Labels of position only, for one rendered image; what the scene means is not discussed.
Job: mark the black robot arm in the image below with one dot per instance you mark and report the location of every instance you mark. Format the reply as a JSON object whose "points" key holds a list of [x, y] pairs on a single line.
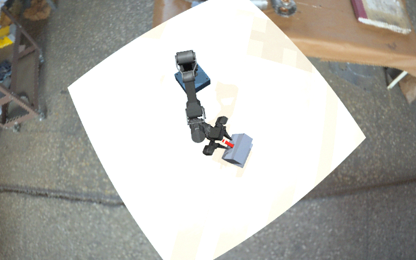
{"points": [[186, 60]]}

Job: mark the grey sloped panel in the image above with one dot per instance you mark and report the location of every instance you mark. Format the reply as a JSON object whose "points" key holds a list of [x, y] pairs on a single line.
{"points": [[240, 151]]}

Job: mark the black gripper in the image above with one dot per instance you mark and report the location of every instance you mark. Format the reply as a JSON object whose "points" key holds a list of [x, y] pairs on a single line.
{"points": [[209, 149]]}

